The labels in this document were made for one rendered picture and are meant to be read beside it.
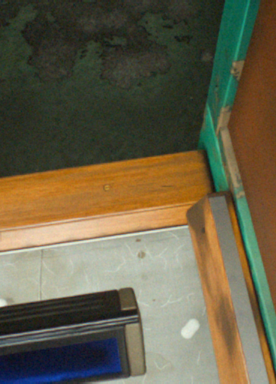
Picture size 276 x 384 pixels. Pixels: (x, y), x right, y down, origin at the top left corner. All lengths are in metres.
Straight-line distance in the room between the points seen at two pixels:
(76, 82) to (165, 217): 1.11
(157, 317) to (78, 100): 1.16
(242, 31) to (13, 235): 0.46
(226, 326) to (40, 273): 0.30
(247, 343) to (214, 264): 0.11
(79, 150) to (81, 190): 0.91
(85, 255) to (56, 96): 1.10
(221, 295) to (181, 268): 0.13
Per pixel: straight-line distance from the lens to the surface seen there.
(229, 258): 0.77
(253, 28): 0.68
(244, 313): 0.76
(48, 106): 1.92
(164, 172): 0.92
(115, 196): 0.90
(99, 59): 2.01
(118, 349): 0.51
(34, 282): 0.90
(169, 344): 0.86
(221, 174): 0.86
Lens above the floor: 1.59
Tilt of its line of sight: 65 degrees down
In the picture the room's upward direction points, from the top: straight up
